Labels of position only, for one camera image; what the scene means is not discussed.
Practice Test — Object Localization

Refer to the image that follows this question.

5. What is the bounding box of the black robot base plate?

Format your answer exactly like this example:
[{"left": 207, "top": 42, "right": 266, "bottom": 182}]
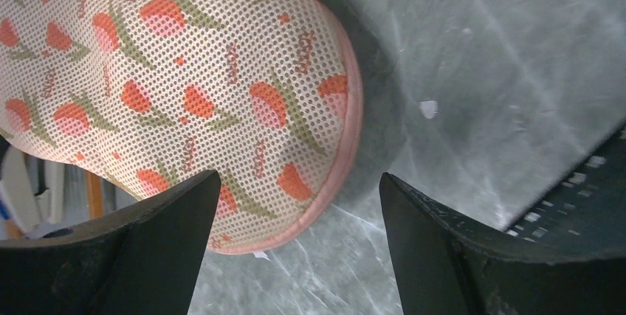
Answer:
[{"left": 506, "top": 126, "right": 625, "bottom": 254}]

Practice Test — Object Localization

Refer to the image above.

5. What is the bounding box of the orange wooden shelf rack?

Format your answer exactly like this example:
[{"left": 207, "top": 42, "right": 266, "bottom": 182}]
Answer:
[{"left": 84, "top": 171, "right": 105, "bottom": 219}]

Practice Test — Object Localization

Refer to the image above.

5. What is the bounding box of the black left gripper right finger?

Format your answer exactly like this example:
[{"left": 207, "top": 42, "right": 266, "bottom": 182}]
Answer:
[{"left": 379, "top": 173, "right": 625, "bottom": 314}]

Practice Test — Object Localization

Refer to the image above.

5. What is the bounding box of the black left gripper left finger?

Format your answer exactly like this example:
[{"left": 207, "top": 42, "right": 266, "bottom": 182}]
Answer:
[{"left": 1, "top": 171, "right": 221, "bottom": 314}]

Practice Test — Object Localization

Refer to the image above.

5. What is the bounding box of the floral mesh laundry bag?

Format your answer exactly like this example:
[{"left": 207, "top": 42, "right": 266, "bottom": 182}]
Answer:
[{"left": 1, "top": 0, "right": 363, "bottom": 255}]

